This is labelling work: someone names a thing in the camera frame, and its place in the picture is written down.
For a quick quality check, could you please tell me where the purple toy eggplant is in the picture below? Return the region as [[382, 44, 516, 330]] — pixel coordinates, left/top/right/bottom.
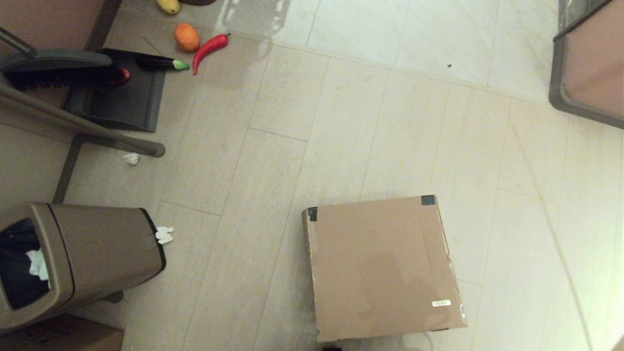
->
[[135, 55, 191, 71]]

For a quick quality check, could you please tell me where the brown cardboard shoe box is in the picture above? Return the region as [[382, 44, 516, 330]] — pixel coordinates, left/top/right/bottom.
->
[[301, 194, 468, 343]]

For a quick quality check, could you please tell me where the brown cardboard carton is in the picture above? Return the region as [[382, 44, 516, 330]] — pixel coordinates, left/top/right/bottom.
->
[[0, 313, 124, 351]]

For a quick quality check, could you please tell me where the white tissue wad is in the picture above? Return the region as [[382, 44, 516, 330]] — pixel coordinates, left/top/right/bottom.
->
[[27, 249, 51, 289]]

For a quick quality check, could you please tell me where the brown table with dark rim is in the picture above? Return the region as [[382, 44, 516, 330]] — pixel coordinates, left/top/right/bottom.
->
[[0, 0, 122, 53]]

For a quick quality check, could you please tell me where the black trash bag liner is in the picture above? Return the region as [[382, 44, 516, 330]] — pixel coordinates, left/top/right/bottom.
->
[[0, 218, 51, 310]]

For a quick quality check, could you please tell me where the red toy chili pepper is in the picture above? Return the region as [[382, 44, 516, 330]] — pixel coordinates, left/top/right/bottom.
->
[[192, 33, 231, 75]]

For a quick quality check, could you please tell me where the dark gray dustpan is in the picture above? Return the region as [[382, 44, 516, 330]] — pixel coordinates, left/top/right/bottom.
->
[[62, 48, 166, 133]]

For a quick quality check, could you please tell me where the dark gray broom brush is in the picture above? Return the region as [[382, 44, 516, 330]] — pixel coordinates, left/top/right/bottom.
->
[[0, 28, 114, 91]]

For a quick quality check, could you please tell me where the brown metal frame bar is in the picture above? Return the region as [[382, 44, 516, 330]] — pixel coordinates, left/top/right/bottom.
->
[[0, 83, 166, 204]]

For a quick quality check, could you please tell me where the brown table with gray rim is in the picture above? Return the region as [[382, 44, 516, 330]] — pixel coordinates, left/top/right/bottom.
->
[[549, 0, 624, 130]]

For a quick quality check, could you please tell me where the orange toy fruit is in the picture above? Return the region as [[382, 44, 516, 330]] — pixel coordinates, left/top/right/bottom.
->
[[174, 23, 201, 52]]

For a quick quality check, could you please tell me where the brown plastic trash bin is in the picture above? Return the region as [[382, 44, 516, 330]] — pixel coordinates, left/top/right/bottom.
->
[[0, 202, 167, 333]]

